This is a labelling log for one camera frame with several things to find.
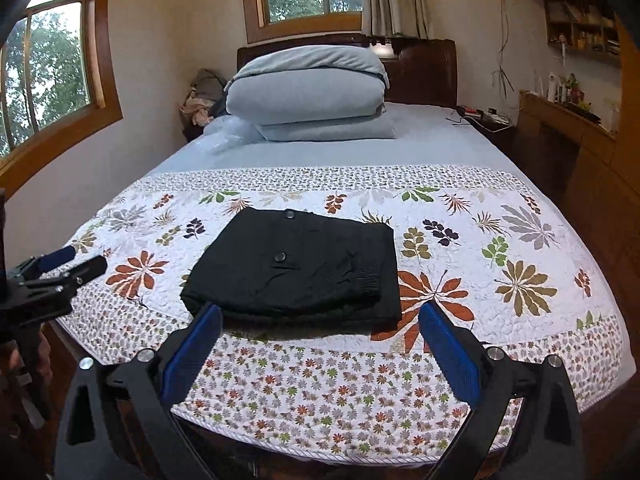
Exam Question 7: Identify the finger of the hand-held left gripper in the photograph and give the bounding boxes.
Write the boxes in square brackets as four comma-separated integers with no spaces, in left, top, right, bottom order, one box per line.
[22,255,108,293]
[15,245,77,281]

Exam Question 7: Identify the black pants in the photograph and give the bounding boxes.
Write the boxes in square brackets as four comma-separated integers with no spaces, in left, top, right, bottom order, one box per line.
[180,207,403,333]

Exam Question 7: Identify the large wooden-framed window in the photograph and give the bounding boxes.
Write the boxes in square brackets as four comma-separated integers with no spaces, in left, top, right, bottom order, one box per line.
[0,0,123,201]

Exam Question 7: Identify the light blue bed sheet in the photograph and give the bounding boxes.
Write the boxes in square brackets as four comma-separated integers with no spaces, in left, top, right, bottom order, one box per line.
[145,102,526,181]

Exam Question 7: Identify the pile of clothes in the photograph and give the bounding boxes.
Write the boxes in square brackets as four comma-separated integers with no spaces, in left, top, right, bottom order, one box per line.
[180,67,231,128]

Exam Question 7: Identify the dark wooden headboard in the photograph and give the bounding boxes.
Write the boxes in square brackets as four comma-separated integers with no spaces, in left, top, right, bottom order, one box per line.
[236,34,458,108]

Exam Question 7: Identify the floral quilted blanket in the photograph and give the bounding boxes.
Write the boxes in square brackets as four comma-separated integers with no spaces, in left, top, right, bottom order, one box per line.
[52,165,626,466]

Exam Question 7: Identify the clear plastic bag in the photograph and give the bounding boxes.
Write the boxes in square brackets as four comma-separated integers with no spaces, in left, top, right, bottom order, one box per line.
[202,115,266,153]

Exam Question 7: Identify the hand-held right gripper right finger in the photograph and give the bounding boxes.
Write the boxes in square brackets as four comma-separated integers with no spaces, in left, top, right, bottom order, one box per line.
[418,302,586,480]

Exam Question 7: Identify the wooden side cabinet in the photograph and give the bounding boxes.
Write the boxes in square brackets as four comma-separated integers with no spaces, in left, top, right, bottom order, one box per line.
[515,90,640,311]

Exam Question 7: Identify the wooden wall shelf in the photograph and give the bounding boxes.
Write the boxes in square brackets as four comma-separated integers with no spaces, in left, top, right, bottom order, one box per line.
[542,0,623,66]

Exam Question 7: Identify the folded grey-blue duvet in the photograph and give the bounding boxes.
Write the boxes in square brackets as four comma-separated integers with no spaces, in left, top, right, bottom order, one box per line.
[223,45,398,142]

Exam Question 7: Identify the dark wooden nightstand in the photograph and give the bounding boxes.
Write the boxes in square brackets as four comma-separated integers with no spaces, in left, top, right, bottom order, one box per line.
[447,105,518,161]

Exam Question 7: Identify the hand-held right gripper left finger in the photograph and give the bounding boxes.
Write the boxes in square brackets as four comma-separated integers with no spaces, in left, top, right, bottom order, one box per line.
[54,302,224,480]

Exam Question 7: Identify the hanging wall cable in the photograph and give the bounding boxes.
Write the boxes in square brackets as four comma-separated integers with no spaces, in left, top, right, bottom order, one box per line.
[492,0,516,98]

